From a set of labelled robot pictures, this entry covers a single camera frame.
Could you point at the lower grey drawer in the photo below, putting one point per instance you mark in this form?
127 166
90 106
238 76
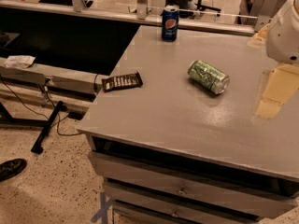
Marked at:
156 207

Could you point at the grey side bench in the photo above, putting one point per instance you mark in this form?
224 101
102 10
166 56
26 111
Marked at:
70 83

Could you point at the grey drawer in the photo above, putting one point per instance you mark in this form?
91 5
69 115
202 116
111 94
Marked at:
156 207
250 201

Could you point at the metal frame rail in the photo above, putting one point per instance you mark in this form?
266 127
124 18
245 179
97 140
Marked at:
195 25

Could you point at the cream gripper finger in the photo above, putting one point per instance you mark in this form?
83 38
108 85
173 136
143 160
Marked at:
282 84
260 38

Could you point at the blue Pepsi can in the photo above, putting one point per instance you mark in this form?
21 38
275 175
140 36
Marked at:
170 23

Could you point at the black shoe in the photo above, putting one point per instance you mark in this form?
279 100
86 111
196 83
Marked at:
9 169

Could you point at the black table leg bar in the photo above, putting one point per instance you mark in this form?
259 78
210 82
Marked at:
37 147

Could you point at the dark chocolate bar wrapper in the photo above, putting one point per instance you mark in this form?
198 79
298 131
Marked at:
122 82

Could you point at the green soda can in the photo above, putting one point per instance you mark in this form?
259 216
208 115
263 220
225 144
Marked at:
208 76

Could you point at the blue tape cross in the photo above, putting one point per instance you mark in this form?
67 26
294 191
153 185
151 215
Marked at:
101 214

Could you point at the upper grey drawer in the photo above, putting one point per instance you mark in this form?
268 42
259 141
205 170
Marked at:
250 201

